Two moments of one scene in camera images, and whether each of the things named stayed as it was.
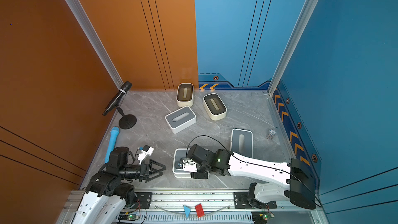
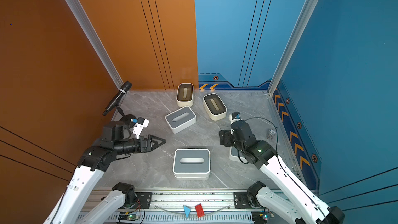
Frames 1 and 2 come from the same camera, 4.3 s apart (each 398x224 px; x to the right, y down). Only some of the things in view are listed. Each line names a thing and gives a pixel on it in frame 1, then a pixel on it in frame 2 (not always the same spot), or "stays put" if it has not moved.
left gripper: [148, 167] to [143, 149]
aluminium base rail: [226, 206] stays put
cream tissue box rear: [185, 94] stays put
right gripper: [196, 176] to [225, 135]
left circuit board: [128, 217] stays put
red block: [200, 211] stays put
